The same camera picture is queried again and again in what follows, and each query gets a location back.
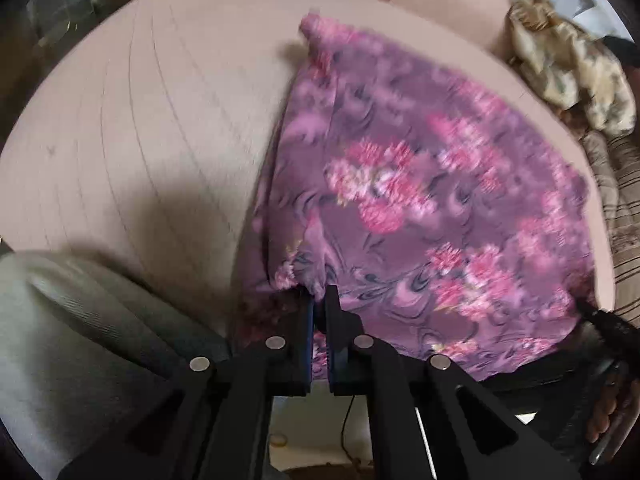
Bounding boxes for person's jeans leg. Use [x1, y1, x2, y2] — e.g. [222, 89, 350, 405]
[0, 250, 236, 480]

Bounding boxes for dark cloth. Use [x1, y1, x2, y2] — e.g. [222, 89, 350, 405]
[600, 35, 640, 68]

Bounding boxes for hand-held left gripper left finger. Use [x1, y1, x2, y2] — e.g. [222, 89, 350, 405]
[57, 287, 315, 480]

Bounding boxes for cream floral blanket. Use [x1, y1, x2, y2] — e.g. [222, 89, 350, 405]
[507, 0, 637, 136]

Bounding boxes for pink bed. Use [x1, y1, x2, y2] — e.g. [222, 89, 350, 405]
[0, 0, 616, 351]

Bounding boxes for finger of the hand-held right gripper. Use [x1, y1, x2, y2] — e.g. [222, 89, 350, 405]
[575, 299, 632, 348]

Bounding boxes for person's right hand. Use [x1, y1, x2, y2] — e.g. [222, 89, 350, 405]
[585, 385, 628, 443]

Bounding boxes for black cable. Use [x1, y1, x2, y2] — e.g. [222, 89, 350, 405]
[340, 394, 353, 461]

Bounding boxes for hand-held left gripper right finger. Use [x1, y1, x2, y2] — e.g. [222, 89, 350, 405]
[325, 285, 567, 480]

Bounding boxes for purple floral shirt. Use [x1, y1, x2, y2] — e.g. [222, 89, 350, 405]
[235, 12, 598, 383]

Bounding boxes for striped beige pillow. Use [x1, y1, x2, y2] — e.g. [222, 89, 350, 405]
[580, 130, 640, 326]

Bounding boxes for pink bolster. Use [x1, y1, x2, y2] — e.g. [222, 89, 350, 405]
[390, 0, 508, 56]

